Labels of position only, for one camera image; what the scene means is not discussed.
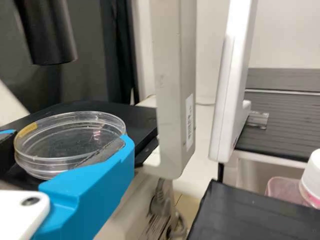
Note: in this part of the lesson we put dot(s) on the cream microscope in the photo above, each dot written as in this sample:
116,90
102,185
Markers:
172,87

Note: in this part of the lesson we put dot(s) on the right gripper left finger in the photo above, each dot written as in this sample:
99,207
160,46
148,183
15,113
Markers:
6,150

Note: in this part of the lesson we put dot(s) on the white pipette stand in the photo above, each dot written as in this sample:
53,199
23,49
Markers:
230,100

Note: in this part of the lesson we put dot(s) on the petri dish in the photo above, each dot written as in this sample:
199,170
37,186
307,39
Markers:
70,140

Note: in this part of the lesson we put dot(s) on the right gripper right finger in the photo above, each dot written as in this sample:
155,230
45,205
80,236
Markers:
95,185

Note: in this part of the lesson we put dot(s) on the white-capped bottle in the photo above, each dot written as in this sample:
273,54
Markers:
312,172

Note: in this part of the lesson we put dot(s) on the pink translucent container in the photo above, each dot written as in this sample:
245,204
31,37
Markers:
282,190

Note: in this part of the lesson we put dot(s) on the black platform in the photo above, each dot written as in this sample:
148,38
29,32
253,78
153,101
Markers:
287,120
282,80
250,217

